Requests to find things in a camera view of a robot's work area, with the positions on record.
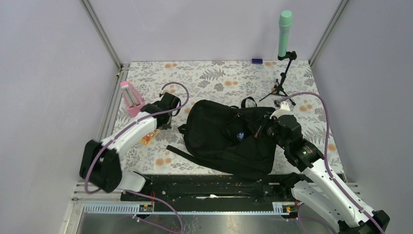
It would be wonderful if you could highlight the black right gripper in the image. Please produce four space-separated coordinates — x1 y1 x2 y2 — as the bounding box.
246 112 289 150

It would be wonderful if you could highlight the small orange notebook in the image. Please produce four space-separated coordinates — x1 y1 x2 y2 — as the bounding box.
139 129 160 146

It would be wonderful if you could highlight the blue triangular eraser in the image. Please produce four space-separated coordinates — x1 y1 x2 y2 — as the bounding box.
236 132 245 141

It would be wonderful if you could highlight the black student backpack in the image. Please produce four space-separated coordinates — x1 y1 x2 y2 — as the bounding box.
167 100 276 180

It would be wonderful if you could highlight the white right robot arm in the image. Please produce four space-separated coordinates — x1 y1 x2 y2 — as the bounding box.
254 113 390 234

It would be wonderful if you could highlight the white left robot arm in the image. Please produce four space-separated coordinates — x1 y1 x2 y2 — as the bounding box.
79 92 181 200

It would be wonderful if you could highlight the pink metronome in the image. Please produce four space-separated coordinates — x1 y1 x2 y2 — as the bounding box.
120 81 146 118

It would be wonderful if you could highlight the floral patterned table mat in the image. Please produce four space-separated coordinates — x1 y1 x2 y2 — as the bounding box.
121 60 344 175

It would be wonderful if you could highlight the black microphone tripod stand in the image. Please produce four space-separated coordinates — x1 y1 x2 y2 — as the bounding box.
259 51 297 102

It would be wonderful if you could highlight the small blue box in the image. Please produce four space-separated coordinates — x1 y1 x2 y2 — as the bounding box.
251 58 263 64

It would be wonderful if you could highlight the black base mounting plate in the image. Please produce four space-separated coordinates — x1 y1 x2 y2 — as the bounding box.
89 173 346 213

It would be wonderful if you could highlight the mint green microphone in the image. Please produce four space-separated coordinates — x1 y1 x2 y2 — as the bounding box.
278 10 293 58

